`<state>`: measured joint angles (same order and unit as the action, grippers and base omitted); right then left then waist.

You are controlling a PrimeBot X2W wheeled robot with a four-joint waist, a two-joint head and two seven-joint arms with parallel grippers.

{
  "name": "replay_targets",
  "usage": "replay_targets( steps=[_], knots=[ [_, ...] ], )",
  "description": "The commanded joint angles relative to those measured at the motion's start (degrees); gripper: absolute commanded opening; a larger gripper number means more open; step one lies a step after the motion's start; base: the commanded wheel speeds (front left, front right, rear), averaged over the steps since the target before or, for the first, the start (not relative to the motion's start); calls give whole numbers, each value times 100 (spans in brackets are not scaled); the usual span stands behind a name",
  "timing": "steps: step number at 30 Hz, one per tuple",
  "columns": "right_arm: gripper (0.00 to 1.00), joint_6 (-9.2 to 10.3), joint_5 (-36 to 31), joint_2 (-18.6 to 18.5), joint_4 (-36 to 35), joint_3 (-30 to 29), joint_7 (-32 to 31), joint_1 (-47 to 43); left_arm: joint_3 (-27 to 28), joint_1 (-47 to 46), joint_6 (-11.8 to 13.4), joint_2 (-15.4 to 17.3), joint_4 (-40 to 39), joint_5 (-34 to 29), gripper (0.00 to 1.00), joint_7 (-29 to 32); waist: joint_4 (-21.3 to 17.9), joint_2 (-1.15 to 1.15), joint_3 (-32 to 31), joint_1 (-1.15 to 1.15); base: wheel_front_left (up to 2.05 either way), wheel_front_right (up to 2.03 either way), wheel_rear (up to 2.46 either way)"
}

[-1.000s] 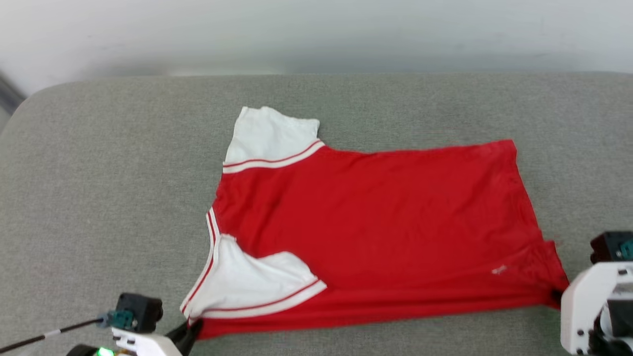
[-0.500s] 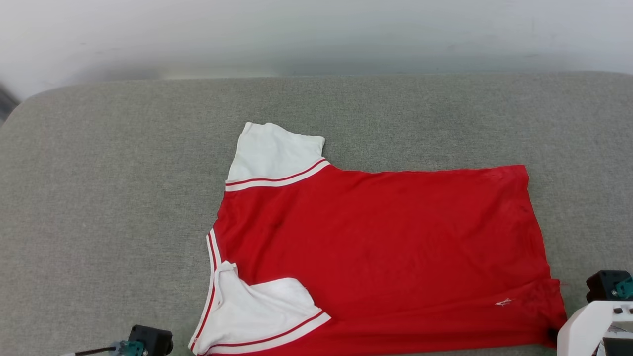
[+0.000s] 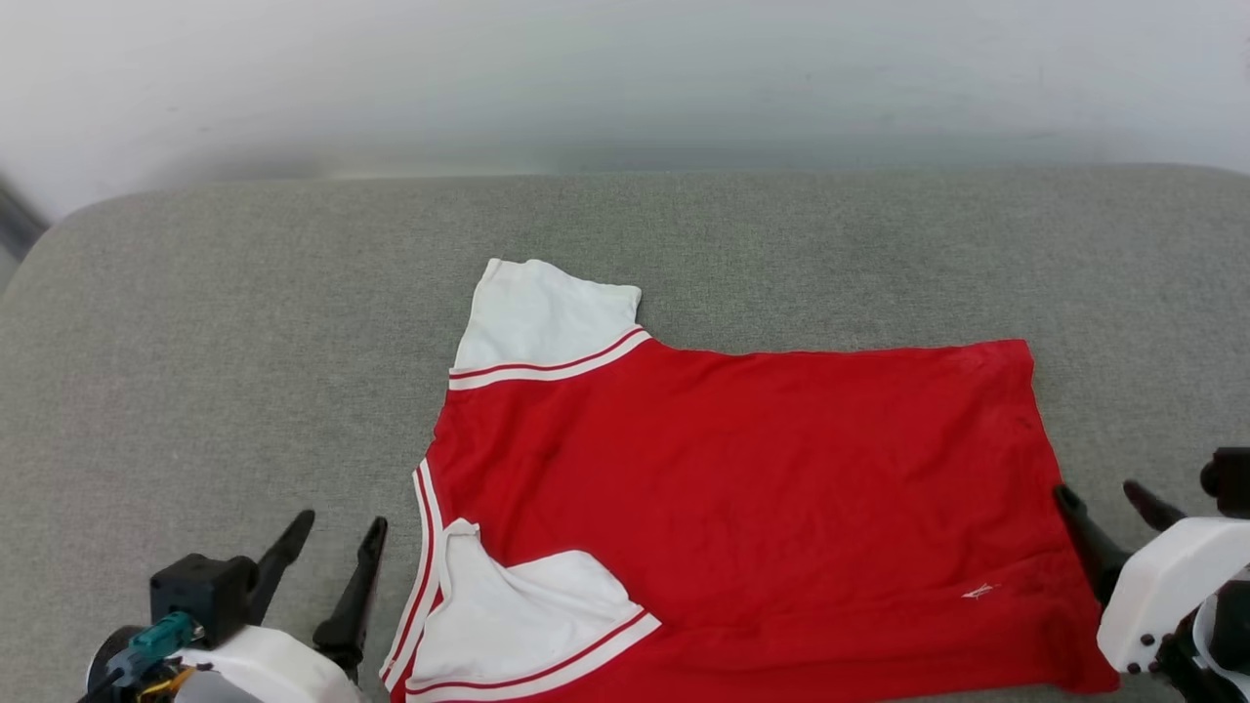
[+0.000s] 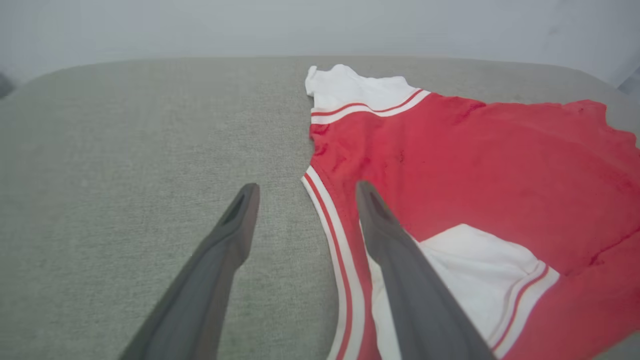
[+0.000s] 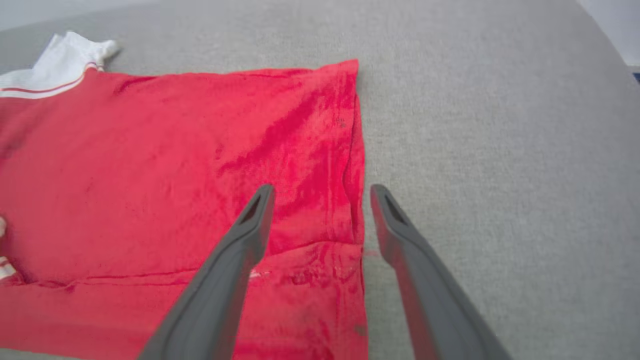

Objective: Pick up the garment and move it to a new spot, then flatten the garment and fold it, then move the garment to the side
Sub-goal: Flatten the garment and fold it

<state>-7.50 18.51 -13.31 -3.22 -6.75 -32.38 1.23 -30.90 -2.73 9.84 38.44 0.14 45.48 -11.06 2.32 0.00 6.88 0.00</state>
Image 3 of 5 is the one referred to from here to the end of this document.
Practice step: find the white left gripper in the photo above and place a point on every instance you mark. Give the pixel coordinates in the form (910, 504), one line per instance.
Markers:
(283, 664)

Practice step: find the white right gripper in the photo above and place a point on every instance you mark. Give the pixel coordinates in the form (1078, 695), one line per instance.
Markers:
(1172, 586)

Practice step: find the red and white t-shirt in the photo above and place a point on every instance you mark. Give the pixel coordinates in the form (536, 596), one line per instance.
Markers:
(762, 488)

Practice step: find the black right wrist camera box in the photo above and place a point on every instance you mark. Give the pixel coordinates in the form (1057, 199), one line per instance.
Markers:
(1229, 478)

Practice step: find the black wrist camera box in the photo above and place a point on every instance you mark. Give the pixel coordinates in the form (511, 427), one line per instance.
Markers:
(200, 591)
(1229, 478)

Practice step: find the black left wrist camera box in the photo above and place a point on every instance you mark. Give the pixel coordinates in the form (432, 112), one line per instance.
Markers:
(200, 591)

